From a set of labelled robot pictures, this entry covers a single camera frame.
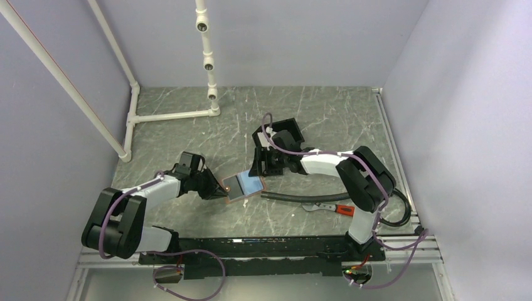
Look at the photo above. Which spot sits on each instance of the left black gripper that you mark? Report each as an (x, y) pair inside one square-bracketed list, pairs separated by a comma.
[(214, 189)]

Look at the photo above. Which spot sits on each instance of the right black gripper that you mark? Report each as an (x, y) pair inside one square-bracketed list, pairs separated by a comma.
[(261, 154)]

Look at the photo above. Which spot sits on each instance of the brown leather card holder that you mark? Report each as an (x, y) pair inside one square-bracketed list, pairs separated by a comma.
[(251, 185)]

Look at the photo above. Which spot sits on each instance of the grey credit card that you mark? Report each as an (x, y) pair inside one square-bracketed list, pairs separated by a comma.
[(233, 188)]

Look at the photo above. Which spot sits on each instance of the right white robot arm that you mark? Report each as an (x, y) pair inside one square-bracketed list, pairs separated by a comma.
[(367, 181)]

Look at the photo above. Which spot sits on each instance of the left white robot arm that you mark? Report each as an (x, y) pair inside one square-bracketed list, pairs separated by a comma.
[(116, 226)]

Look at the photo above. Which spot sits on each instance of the white cards in tray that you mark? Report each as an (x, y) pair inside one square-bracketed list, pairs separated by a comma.
[(263, 141)]

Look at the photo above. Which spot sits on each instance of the black plastic card tray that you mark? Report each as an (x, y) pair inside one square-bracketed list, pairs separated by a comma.
[(287, 129)]

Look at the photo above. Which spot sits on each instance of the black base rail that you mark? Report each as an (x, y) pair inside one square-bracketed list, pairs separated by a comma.
[(326, 255)]

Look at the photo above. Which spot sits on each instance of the red handled pruning shears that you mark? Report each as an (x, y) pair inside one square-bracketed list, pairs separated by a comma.
[(339, 209)]

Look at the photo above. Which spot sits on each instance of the white pvc pipe frame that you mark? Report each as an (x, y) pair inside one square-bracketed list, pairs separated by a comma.
[(64, 89)]

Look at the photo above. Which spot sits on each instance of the aluminium frame rail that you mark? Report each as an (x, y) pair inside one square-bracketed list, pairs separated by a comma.
[(426, 257)]

